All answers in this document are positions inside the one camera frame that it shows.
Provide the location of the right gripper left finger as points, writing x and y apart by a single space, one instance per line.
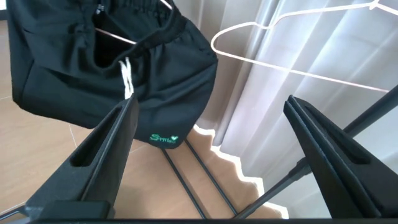
99 183

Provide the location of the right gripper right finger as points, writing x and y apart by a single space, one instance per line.
342 183

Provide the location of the black shorts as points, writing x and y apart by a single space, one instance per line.
171 77

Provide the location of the pink clothes hanger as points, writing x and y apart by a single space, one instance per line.
292 71
115 35

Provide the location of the black clothes rack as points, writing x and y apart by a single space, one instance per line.
367 116

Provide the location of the beige curtain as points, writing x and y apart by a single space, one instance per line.
311 37

